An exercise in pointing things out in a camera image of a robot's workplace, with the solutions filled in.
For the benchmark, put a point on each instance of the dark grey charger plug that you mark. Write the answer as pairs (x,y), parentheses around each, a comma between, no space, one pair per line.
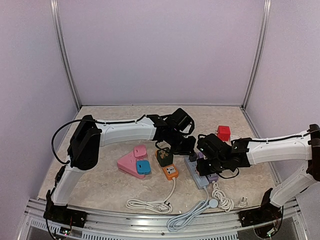
(193,157)

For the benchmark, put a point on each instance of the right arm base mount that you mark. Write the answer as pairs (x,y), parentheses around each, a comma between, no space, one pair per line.
(265,213)

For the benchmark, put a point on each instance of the aluminium front rail frame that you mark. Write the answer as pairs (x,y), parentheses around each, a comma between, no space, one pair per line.
(111,225)

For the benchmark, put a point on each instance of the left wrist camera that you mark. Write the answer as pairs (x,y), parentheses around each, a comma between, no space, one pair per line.
(180,120)

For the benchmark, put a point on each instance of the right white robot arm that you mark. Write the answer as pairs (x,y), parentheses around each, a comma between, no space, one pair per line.
(246,152)

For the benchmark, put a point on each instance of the blue charger plug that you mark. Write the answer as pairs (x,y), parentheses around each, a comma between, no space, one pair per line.
(143,167)

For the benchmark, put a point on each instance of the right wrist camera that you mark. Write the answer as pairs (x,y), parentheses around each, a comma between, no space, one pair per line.
(213,147)

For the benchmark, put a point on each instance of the left aluminium corner post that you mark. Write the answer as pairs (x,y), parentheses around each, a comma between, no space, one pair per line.
(55,12)

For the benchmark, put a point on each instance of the light blue power strip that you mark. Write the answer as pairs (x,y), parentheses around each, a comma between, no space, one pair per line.
(200,181)

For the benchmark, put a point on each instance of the pink triangular power socket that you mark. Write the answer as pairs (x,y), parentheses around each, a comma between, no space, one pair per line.
(128,165)

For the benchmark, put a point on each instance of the orange power strip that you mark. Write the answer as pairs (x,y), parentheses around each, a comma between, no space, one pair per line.
(170,172)

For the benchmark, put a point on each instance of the purple power strip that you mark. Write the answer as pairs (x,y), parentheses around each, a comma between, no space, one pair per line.
(211,177)

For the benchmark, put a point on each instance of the aluminium corner post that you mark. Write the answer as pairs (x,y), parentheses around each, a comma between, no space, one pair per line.
(258,53)
(55,12)

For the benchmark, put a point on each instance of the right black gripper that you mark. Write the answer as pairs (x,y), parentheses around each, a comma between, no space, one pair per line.
(207,167)

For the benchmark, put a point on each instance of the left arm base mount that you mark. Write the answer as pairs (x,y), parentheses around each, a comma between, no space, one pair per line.
(63,214)

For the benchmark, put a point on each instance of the pink charger plug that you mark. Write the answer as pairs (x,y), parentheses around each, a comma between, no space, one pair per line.
(140,152)

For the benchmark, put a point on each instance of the white charger plug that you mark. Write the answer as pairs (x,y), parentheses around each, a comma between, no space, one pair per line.
(234,137)

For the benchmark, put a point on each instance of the right aluminium corner post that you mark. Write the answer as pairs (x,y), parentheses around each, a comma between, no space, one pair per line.
(258,53)

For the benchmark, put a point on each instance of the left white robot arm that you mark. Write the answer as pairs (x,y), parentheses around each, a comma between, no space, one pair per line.
(90,135)

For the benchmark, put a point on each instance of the red cube socket adapter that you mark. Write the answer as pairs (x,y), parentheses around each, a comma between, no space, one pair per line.
(224,133)

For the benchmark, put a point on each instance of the dark green cube adapter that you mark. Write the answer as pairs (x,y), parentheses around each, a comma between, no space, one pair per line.
(164,157)

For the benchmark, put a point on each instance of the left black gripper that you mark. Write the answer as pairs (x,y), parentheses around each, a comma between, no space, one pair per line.
(189,149)

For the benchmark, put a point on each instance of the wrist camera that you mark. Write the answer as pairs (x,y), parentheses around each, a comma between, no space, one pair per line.
(180,120)
(213,147)

